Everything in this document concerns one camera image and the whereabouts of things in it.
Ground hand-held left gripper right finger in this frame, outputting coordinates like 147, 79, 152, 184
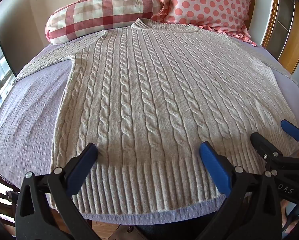
199, 141, 284, 240

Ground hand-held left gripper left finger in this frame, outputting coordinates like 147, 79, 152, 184
14, 142, 99, 240

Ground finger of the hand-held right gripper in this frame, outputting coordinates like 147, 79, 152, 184
250, 132, 299, 164
281, 119, 299, 143

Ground cream cable knit sweater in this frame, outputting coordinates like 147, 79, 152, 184
13, 17, 299, 217

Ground person's right hand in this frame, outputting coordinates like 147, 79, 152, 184
281, 200, 299, 233

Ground lavender textured bed blanket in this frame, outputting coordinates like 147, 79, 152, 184
0, 42, 299, 227

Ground brown leather object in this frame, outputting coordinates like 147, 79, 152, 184
109, 224, 146, 240

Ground dark wooden chair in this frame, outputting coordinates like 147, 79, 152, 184
0, 161, 23, 227

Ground wooden headboard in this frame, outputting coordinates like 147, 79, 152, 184
261, 0, 299, 75

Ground pink polka dot pillow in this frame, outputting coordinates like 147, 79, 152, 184
152, 0, 258, 47

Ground red checked pillow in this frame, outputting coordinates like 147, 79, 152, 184
45, 0, 162, 46

